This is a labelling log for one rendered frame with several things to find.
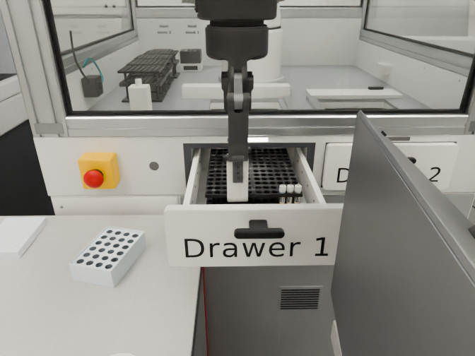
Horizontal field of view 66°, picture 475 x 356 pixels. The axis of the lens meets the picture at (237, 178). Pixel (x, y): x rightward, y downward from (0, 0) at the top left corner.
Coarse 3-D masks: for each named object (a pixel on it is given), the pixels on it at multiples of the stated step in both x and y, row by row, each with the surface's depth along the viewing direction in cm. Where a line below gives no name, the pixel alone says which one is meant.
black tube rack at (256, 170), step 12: (216, 156) 82; (252, 156) 83; (264, 156) 83; (276, 156) 82; (288, 156) 82; (216, 168) 76; (252, 168) 76; (264, 168) 76; (276, 168) 76; (288, 168) 76; (216, 180) 71; (252, 180) 71; (264, 180) 71; (276, 180) 71; (288, 180) 71
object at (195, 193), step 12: (204, 156) 90; (300, 156) 83; (192, 168) 78; (204, 168) 91; (300, 168) 82; (192, 180) 73; (204, 180) 86; (300, 180) 82; (312, 180) 73; (192, 192) 70; (204, 192) 80; (312, 192) 70; (192, 204) 69; (204, 204) 76
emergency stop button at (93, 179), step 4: (88, 172) 76; (92, 172) 76; (96, 172) 76; (84, 176) 76; (88, 176) 76; (92, 176) 76; (96, 176) 76; (100, 176) 77; (84, 180) 77; (88, 180) 76; (92, 180) 76; (96, 180) 77; (100, 180) 77; (88, 184) 77; (92, 184) 77; (96, 184) 77; (100, 184) 77
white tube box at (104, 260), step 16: (96, 240) 71; (112, 240) 71; (128, 240) 72; (144, 240) 74; (80, 256) 67; (96, 256) 68; (112, 256) 67; (128, 256) 68; (80, 272) 65; (96, 272) 64; (112, 272) 64
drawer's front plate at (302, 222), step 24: (168, 216) 57; (192, 216) 57; (216, 216) 57; (240, 216) 57; (264, 216) 57; (288, 216) 57; (312, 216) 57; (336, 216) 57; (168, 240) 58; (216, 240) 59; (240, 240) 59; (264, 240) 59; (288, 240) 59; (312, 240) 59; (336, 240) 59; (192, 264) 61; (216, 264) 61; (240, 264) 61; (264, 264) 61; (288, 264) 61; (312, 264) 61
